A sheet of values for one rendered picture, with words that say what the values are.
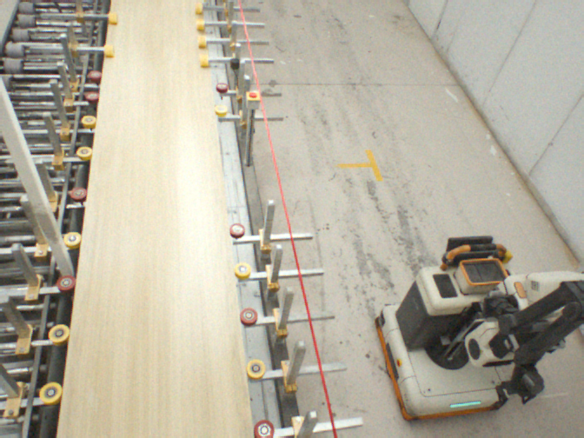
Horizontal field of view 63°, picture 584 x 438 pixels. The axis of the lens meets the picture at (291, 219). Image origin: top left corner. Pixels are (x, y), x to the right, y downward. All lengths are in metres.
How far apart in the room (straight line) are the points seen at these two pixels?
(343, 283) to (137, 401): 1.86
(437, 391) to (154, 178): 1.97
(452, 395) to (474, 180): 2.25
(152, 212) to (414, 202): 2.35
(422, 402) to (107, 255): 1.84
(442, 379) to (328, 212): 1.58
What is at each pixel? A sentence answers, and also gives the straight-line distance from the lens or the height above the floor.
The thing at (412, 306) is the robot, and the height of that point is 0.57.
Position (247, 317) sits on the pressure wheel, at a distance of 2.21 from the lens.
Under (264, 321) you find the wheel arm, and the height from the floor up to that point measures 0.85.
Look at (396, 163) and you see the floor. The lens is 4.48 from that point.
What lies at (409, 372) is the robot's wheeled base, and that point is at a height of 0.28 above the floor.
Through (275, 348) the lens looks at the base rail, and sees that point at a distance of 2.38.
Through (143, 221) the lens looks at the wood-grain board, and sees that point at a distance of 2.55.
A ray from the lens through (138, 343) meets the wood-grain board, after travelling 2.18.
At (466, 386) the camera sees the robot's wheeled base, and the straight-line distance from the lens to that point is 3.07.
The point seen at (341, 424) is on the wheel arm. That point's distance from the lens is 2.15.
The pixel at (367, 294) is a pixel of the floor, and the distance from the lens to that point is 3.48.
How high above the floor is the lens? 2.84
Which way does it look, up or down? 49 degrees down
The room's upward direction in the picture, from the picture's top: 11 degrees clockwise
